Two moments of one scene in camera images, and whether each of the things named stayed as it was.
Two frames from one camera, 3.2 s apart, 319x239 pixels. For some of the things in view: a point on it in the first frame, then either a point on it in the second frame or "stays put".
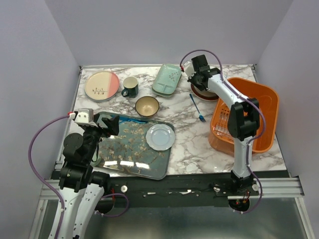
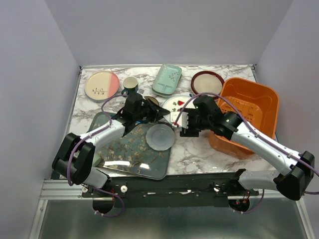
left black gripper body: [93, 133] → [145, 112]
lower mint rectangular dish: [168, 95] stays put
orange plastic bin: [220, 139] stays put
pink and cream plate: [101, 86] stays put
